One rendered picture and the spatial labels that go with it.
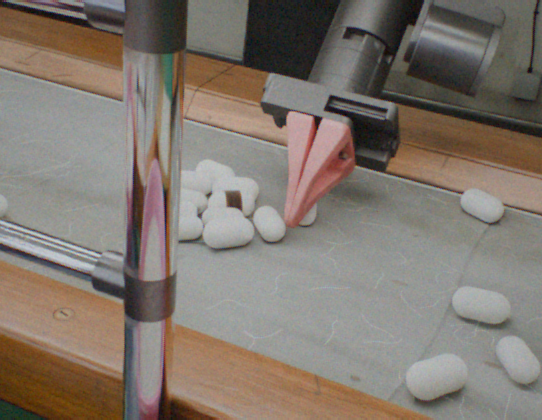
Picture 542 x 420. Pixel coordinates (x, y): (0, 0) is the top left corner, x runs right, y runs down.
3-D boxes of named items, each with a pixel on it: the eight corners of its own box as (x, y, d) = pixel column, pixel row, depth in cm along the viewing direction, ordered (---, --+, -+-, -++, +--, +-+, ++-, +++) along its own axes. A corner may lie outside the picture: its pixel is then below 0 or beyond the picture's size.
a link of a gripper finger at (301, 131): (346, 226, 51) (391, 108, 54) (250, 197, 54) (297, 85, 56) (354, 258, 58) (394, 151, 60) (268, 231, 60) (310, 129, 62)
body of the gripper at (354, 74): (389, 126, 54) (422, 39, 56) (258, 92, 57) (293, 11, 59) (392, 165, 60) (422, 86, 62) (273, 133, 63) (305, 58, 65)
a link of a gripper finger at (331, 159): (313, 216, 52) (358, 100, 55) (219, 188, 54) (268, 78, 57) (324, 249, 58) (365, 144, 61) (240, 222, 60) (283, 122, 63)
